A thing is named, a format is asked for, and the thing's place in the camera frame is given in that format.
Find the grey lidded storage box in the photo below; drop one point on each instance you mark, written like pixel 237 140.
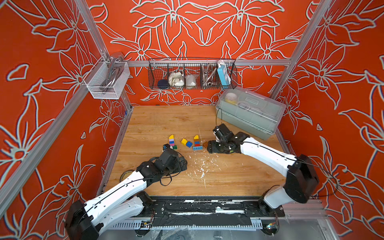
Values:
pixel 254 113

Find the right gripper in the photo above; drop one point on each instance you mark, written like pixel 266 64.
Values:
pixel 211 147

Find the light blue box in basket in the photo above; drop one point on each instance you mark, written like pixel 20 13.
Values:
pixel 223 73

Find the clear plastic bin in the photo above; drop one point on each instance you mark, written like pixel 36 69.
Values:
pixel 108 79

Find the light blue long lego brick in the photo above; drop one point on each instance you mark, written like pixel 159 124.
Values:
pixel 197 148

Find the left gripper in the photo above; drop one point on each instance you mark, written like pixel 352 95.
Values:
pixel 179 168

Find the tape roll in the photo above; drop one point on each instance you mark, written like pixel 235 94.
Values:
pixel 125 175

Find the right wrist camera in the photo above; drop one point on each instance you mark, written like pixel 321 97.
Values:
pixel 222 133

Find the white cloth in basket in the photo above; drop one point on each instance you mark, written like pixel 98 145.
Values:
pixel 176 80

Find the black wire basket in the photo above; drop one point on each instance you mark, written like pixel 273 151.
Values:
pixel 199 73

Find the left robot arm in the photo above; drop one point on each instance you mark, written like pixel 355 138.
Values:
pixel 88 220

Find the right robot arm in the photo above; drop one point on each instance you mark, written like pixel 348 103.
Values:
pixel 300 173

